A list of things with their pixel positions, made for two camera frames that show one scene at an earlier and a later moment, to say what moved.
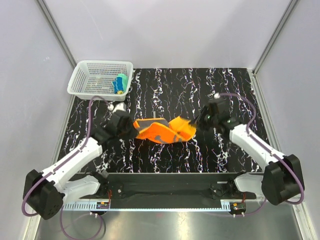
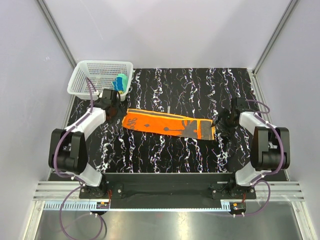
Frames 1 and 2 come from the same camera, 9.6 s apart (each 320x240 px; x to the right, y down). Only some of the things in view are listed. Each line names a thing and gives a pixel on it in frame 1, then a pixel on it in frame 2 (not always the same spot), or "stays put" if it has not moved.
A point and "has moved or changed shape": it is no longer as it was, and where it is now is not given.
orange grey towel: x=160 y=130 has moved or changed shape
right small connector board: x=237 y=207 stays put
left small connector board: x=102 y=205 stays put
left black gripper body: x=124 y=132 -> x=118 y=111
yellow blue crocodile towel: x=120 y=85 stays put
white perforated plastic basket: x=91 y=79 stays put
